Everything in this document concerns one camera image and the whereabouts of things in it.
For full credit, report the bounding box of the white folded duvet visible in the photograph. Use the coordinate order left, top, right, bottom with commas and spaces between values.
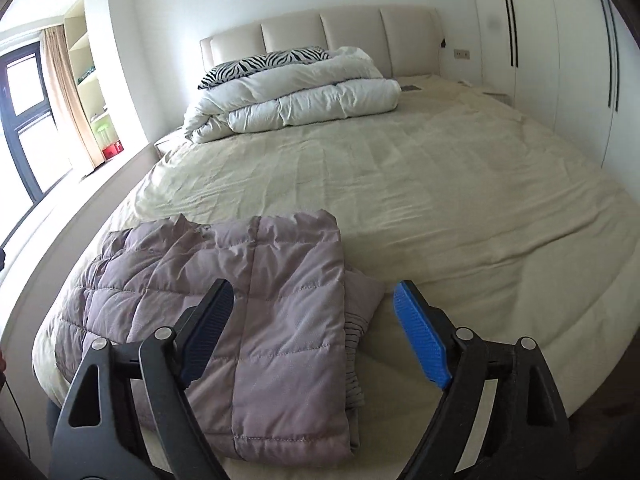
182, 46, 402, 144

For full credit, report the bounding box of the beige bed with padded headboard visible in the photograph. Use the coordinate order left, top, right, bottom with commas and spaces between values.
31, 6, 638, 480

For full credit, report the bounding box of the beige curtain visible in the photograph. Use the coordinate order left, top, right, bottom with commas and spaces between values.
40, 24, 103, 168

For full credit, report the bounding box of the cream wall shelf unit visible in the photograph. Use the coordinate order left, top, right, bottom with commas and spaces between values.
64, 0, 126, 161

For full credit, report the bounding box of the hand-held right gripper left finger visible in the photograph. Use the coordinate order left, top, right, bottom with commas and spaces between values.
50, 279, 235, 480

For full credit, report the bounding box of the green plastic stool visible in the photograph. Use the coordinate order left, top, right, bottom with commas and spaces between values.
92, 114, 114, 146

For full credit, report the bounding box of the mauve quilted puffer jacket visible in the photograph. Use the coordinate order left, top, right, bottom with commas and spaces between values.
54, 210, 386, 463

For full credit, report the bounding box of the white built-in wardrobe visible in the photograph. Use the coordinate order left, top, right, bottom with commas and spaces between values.
467, 0, 640, 181

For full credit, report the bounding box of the cream bedside table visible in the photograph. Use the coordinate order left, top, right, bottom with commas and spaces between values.
154, 135, 186, 159

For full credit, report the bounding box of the zebra print pillow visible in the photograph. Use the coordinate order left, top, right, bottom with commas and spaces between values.
198, 46, 331, 91

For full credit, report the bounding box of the black framed window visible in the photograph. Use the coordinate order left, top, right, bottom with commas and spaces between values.
0, 40, 71, 206

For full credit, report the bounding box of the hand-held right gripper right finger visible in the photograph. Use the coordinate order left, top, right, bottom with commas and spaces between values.
392, 280, 571, 480

